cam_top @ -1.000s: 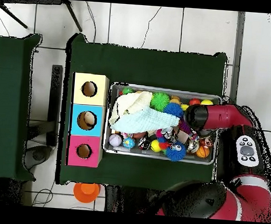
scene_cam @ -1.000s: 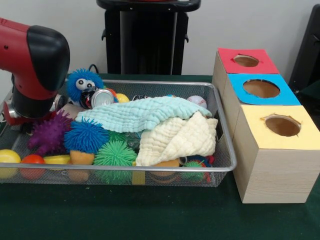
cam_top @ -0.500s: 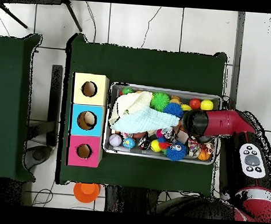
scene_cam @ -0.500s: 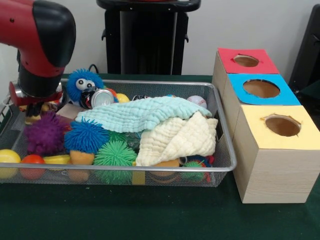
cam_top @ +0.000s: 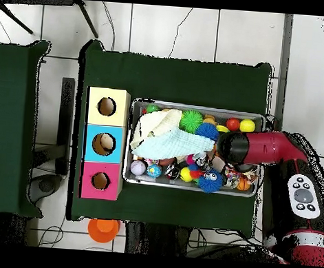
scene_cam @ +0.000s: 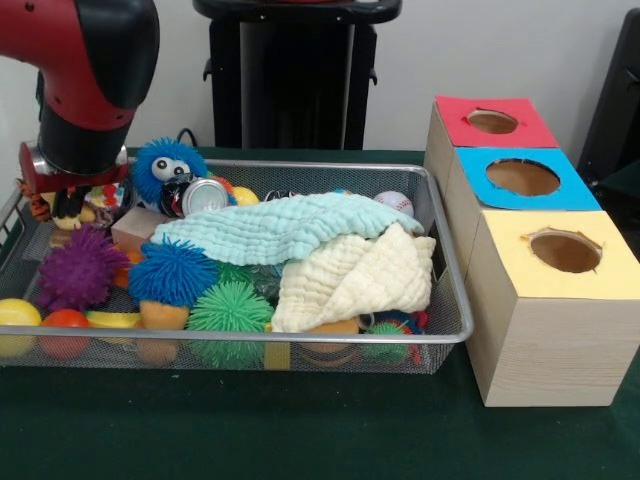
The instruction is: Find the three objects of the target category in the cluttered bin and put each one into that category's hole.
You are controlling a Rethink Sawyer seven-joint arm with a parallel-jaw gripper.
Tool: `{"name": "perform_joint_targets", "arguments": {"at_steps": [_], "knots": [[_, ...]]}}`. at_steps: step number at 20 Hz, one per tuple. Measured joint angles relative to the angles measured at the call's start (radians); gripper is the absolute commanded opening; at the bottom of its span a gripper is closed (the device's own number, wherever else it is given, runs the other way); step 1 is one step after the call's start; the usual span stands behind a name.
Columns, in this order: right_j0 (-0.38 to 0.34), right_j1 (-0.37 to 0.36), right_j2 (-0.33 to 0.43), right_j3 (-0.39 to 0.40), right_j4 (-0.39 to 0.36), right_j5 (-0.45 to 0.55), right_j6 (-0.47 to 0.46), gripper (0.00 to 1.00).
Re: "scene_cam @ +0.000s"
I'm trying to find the orange tiger plush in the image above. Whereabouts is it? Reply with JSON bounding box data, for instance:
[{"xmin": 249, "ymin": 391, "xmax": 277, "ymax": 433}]
[{"xmin": 18, "ymin": 179, "xmax": 54, "ymax": 222}]

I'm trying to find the crushed soda can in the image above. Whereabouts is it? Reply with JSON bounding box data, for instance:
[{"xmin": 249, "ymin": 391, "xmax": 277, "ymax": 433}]
[{"xmin": 162, "ymin": 175, "xmax": 232, "ymax": 219}]

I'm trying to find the blue fuzzy ball with eyes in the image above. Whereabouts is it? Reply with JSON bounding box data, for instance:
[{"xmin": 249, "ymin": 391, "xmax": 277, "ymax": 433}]
[{"xmin": 132, "ymin": 138, "xmax": 209, "ymax": 201}]

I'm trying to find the wooden box with three holes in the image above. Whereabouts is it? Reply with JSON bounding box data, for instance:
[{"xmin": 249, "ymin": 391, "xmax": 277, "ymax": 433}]
[{"xmin": 423, "ymin": 94, "xmax": 640, "ymax": 409}]

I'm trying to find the purple spiky ball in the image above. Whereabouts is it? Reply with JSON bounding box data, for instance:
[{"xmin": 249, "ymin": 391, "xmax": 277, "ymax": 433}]
[{"xmin": 35, "ymin": 223, "xmax": 132, "ymax": 312}]

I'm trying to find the cream cloth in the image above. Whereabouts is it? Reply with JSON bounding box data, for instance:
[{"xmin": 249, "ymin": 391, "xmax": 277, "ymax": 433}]
[{"xmin": 271, "ymin": 222, "xmax": 438, "ymax": 334}]

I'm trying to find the mint green cloth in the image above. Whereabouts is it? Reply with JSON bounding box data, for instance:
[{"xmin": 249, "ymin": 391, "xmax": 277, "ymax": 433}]
[{"xmin": 149, "ymin": 193, "xmax": 426, "ymax": 266}]

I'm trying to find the yellow smooth ball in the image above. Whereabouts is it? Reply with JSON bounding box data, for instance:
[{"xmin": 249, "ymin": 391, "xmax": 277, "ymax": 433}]
[{"xmin": 0, "ymin": 298, "xmax": 44, "ymax": 357}]

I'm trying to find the white baseball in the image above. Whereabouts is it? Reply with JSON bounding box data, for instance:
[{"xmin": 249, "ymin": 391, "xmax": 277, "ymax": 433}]
[{"xmin": 373, "ymin": 190, "xmax": 416, "ymax": 219}]

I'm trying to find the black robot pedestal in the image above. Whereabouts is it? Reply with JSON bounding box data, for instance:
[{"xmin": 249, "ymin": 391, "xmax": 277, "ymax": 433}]
[{"xmin": 192, "ymin": 0, "xmax": 404, "ymax": 150}]

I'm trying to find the dark green table cloth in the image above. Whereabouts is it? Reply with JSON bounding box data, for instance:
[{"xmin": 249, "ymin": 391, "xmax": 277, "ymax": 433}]
[{"xmin": 0, "ymin": 145, "xmax": 640, "ymax": 480}]

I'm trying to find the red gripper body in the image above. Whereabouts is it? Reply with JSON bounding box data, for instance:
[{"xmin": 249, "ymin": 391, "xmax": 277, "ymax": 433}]
[{"xmin": 18, "ymin": 141, "xmax": 130, "ymax": 195}]

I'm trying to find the green cloth covered side table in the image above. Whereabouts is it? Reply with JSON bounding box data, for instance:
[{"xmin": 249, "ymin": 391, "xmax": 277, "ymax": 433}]
[{"xmin": 594, "ymin": 158, "xmax": 640, "ymax": 241}]

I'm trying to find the blue spiky ball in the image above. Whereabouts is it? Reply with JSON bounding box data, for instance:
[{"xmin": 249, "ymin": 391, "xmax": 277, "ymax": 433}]
[{"xmin": 127, "ymin": 235, "xmax": 221, "ymax": 309}]

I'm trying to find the silver mesh bin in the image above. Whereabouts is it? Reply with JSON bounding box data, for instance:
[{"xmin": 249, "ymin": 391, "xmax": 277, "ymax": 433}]
[{"xmin": 0, "ymin": 154, "xmax": 476, "ymax": 375}]

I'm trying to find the green spiky ball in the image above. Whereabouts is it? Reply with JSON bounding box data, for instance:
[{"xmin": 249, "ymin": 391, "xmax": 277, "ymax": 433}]
[{"xmin": 185, "ymin": 280, "xmax": 275, "ymax": 369}]

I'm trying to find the red orange ball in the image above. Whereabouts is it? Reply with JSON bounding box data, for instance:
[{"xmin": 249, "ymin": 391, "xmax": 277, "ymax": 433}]
[{"xmin": 39, "ymin": 308, "xmax": 94, "ymax": 360}]

